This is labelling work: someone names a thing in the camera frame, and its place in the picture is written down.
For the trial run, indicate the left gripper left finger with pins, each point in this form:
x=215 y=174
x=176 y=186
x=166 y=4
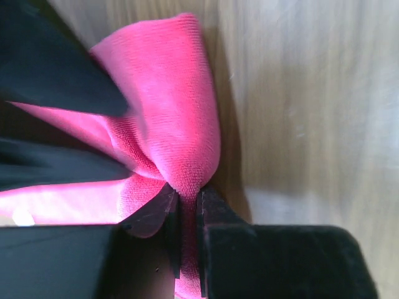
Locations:
x=136 y=258

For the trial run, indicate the pink microfiber towel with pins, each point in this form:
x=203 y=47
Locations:
x=162 y=66

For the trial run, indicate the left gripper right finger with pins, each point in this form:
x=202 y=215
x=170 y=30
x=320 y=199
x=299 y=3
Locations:
x=241 y=260

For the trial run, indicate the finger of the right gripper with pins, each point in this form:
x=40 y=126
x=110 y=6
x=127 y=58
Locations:
x=43 y=63
x=25 y=164

